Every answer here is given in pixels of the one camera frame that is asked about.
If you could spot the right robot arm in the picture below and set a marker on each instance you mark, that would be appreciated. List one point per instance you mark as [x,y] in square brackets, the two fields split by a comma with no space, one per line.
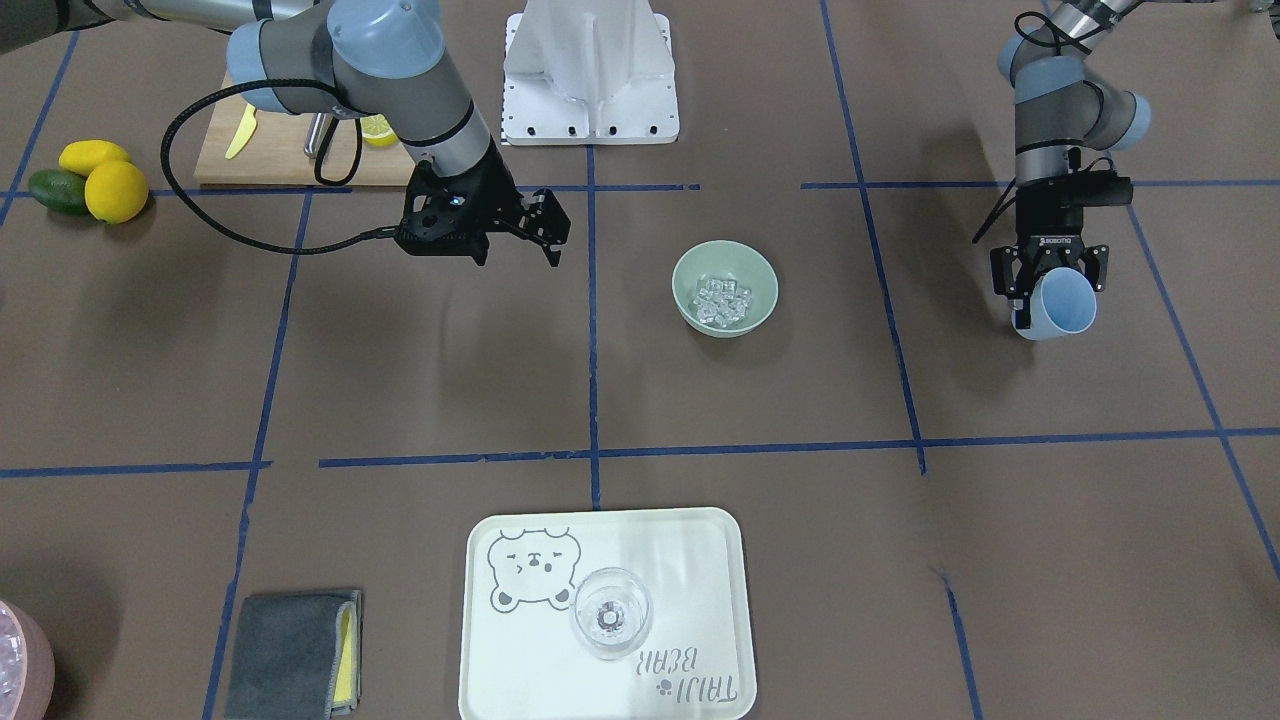
[349,60]

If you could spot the yellow lemon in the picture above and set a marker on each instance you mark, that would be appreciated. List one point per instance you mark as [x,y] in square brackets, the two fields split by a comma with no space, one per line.
[84,156]
[116,191]

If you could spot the pink bowl with ice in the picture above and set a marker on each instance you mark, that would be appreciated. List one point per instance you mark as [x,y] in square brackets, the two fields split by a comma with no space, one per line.
[27,665]

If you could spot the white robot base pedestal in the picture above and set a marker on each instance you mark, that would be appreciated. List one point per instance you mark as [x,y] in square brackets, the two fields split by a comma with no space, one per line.
[589,73]

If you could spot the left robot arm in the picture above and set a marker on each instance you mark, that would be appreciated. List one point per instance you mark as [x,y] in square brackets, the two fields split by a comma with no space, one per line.
[1067,121]

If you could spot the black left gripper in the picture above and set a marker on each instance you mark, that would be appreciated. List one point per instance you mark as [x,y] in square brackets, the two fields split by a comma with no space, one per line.
[1052,222]

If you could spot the yellow plastic knife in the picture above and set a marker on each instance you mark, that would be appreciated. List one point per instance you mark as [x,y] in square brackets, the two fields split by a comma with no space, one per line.
[245,130]

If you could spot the half lemon slice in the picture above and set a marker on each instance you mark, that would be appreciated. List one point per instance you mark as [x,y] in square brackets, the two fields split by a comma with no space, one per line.
[375,131]

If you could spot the light blue plastic cup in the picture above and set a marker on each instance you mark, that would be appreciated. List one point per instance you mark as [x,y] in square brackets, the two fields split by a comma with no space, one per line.
[1062,303]

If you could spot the green ceramic bowl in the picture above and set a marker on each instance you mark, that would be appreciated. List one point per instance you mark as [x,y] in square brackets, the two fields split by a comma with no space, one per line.
[726,259]

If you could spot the cream bear tray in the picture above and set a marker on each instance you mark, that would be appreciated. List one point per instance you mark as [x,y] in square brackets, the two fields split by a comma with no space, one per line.
[520,657]

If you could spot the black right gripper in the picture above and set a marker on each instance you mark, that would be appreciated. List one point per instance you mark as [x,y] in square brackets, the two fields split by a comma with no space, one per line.
[493,197]

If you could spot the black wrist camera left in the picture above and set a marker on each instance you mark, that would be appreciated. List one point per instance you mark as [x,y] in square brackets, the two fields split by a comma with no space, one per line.
[1097,189]

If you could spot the grey folded cloth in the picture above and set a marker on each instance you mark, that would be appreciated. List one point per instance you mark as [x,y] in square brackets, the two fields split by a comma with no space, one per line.
[297,656]

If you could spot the wooden cutting board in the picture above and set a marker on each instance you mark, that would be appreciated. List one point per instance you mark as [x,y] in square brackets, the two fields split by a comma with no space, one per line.
[275,154]

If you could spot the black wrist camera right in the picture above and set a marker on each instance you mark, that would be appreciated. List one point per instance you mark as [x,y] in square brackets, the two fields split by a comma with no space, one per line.
[439,224]

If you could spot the ice cubes in green bowl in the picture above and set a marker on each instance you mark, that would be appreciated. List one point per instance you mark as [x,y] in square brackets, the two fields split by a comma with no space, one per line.
[721,303]

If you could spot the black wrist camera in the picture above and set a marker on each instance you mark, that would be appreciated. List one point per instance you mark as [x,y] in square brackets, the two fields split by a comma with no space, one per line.
[1097,189]
[439,224]

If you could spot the green lime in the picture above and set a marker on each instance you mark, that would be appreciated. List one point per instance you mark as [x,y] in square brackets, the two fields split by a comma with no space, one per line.
[60,191]

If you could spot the clear wine glass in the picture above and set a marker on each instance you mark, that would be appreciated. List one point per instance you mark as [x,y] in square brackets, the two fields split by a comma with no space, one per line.
[613,613]

